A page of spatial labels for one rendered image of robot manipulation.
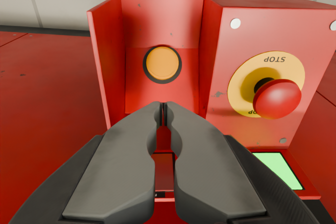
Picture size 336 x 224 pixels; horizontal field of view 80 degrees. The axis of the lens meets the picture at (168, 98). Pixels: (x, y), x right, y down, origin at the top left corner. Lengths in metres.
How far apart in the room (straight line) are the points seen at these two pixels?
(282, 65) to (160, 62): 0.12
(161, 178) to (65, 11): 0.92
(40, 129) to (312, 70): 0.41
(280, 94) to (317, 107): 0.42
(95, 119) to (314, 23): 0.36
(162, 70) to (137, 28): 0.06
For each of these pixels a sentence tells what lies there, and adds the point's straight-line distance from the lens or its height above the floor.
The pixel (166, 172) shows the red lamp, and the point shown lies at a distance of 0.22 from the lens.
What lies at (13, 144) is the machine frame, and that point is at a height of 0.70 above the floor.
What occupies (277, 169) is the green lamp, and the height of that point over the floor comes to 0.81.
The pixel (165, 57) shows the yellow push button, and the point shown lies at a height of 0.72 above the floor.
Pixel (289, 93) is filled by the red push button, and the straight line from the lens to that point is 0.19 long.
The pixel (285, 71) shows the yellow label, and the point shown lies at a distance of 0.21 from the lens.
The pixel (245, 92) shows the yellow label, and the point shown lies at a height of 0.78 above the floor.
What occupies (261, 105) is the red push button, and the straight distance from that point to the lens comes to 0.19.
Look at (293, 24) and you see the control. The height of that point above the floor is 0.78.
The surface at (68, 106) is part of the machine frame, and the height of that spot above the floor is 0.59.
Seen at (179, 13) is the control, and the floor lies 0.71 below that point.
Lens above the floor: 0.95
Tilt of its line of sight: 57 degrees down
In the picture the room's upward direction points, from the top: 177 degrees clockwise
